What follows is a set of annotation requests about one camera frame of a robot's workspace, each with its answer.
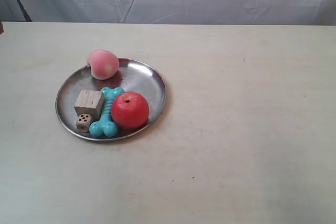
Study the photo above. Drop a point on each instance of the wooden block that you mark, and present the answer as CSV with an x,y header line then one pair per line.
x,y
89,102

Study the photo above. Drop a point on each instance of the red orange fruit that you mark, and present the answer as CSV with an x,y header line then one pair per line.
x,y
130,110

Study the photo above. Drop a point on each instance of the round metal plate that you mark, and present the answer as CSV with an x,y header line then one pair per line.
x,y
132,75

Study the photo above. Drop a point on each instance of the pink peach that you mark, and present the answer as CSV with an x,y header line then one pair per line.
x,y
103,64

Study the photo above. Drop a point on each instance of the wooden die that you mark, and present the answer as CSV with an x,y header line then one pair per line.
x,y
83,122

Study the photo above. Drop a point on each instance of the turquoise bone toy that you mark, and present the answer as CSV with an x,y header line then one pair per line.
x,y
105,125

